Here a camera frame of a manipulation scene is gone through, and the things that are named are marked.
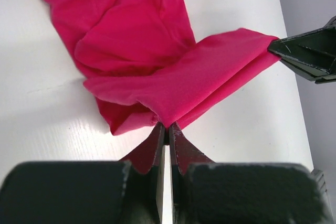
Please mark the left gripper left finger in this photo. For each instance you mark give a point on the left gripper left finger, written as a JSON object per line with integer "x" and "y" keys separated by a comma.
{"x": 129, "y": 190}

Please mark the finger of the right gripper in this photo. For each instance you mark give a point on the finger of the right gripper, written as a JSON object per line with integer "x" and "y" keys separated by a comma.
{"x": 321, "y": 40}
{"x": 318, "y": 68}

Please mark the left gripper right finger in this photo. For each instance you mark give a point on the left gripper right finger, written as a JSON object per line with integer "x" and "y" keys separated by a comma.
{"x": 204, "y": 191}

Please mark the pink t shirt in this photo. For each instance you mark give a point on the pink t shirt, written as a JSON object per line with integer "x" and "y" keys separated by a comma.
{"x": 142, "y": 62}

